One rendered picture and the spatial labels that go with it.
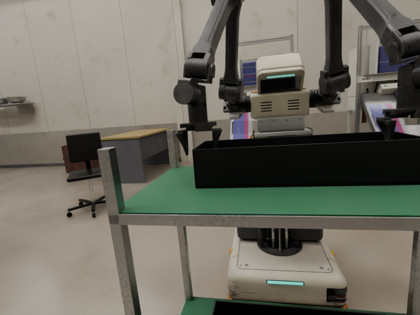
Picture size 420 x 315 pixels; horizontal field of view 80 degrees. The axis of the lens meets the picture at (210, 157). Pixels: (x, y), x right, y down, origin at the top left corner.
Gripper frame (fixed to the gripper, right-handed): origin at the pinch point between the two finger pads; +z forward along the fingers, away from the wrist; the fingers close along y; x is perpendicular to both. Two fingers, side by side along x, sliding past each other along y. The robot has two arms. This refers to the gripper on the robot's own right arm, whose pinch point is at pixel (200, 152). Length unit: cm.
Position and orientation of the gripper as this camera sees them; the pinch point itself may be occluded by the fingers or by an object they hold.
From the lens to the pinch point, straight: 77.2
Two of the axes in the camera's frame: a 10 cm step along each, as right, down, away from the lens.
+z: 0.7, 9.8, 1.8
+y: 9.8, -0.4, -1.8
